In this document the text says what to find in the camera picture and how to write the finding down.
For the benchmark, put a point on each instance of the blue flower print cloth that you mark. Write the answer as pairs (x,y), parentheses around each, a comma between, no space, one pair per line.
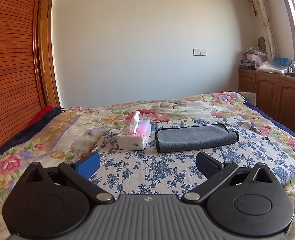
(150,170)

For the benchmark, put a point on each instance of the floral blanket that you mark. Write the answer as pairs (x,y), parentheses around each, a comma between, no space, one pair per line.
(60,127)

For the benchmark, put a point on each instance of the dark book stack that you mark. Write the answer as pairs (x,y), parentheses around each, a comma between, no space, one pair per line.
(247,65)

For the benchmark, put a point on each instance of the patterned curtain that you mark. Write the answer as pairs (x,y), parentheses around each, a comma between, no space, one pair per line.
(263,20)

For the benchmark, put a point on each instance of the white cardboard box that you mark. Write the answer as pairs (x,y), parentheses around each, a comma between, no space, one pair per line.
(248,98)

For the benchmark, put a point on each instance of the white tissue box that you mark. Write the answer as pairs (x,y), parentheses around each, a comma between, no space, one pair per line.
(135,140)

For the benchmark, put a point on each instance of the dark blanket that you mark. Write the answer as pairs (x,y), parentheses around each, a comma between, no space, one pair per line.
(32,130)

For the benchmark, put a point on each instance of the red cloth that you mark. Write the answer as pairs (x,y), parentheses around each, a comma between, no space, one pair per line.
(42,113)

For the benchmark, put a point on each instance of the white wall socket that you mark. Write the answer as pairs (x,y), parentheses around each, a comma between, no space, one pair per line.
(199,52)

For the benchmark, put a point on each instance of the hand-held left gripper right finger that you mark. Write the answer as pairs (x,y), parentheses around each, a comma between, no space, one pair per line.
(207,165)

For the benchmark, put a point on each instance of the clear plastic bag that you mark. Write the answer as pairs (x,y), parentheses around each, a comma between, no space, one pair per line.
(271,67)

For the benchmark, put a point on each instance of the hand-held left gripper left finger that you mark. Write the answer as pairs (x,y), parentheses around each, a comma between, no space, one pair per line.
(88,165)

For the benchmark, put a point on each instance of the wooden slatted wardrobe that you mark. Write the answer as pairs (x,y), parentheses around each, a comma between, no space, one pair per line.
(10,55)

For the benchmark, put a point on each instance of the red tassel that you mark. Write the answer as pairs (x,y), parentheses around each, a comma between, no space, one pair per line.
(255,8)

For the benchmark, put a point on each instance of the wooden door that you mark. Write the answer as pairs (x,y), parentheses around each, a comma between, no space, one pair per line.
(46,55)

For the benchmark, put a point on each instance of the pink box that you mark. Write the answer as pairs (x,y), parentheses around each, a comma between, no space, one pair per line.
(256,58)

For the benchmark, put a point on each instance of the dark blue bed sheet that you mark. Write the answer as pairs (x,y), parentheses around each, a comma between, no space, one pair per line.
(275,122)

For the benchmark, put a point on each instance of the wooden cabinet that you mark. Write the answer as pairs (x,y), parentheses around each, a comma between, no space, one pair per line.
(272,95)

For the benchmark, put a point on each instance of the blue box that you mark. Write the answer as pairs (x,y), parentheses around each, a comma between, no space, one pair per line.
(281,61)

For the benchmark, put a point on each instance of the purple and grey towel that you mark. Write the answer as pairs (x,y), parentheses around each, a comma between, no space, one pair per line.
(195,138)

